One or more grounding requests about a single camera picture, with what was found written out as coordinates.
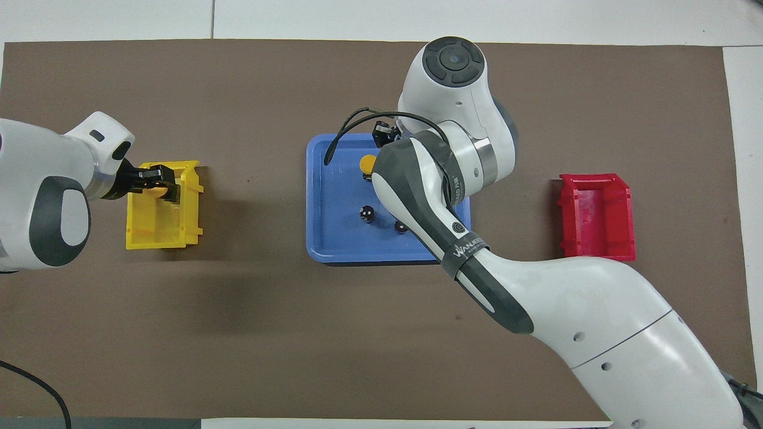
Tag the blue plastic tray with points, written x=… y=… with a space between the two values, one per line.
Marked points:
x=340 y=238

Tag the yellow plastic bin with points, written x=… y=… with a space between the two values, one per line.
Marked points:
x=161 y=232

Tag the red plastic bin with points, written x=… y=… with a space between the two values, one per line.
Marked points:
x=596 y=217

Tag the brown paper mat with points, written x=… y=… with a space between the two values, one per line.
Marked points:
x=238 y=328

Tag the yellow push button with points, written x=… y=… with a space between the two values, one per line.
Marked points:
x=368 y=162

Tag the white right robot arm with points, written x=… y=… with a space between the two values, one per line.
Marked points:
x=596 y=310

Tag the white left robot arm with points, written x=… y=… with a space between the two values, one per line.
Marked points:
x=36 y=161

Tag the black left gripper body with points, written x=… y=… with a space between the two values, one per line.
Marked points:
x=126 y=179

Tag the black cylindrical capacitor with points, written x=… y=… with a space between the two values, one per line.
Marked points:
x=400 y=226
x=367 y=213

